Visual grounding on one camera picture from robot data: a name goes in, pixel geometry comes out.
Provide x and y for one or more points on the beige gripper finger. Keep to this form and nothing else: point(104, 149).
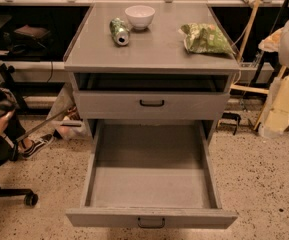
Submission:
point(272, 42)
point(275, 118)

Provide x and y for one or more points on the green jalapeno chip bag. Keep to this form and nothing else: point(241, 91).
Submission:
point(203, 38)

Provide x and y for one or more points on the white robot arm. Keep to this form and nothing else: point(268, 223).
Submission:
point(283, 53)

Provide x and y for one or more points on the grey drawer cabinet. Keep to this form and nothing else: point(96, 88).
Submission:
point(155, 60)

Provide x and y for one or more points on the open grey drawer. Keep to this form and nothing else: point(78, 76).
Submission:
point(150, 176)

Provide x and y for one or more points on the closed grey drawer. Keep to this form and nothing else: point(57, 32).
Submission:
point(150, 105)

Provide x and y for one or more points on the clear plastic bag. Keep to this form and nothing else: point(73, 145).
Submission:
point(64, 115)

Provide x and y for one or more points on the white ceramic bowl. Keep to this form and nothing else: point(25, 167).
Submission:
point(140, 16)

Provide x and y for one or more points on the green soda can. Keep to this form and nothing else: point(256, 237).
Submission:
point(119, 31)

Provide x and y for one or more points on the black and white sneaker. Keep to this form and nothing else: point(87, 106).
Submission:
point(32, 147)

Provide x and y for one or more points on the black office chair base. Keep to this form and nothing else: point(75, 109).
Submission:
point(30, 198)

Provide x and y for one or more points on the wooden easel frame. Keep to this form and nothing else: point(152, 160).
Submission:
point(264, 23)

